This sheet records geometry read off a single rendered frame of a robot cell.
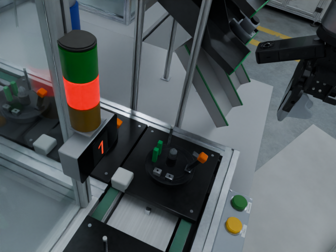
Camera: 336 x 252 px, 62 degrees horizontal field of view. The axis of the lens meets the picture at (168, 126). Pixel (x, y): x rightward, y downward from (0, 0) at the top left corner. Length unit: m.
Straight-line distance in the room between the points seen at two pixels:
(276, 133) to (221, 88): 1.62
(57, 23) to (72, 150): 0.20
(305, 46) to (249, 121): 0.68
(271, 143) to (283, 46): 1.92
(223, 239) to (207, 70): 0.51
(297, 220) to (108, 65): 0.96
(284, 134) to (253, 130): 1.44
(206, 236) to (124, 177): 0.25
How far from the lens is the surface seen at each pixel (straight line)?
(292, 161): 1.12
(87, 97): 0.43
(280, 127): 2.62
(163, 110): 1.11
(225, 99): 0.98
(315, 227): 1.00
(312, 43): 0.55
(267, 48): 0.56
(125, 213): 0.78
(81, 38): 0.40
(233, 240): 0.75
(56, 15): 0.39
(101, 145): 0.52
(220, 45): 0.84
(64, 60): 0.40
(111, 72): 1.28
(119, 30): 1.60
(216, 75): 0.97
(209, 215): 0.76
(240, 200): 0.79
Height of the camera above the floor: 1.61
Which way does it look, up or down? 46 degrees down
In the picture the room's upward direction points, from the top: 11 degrees clockwise
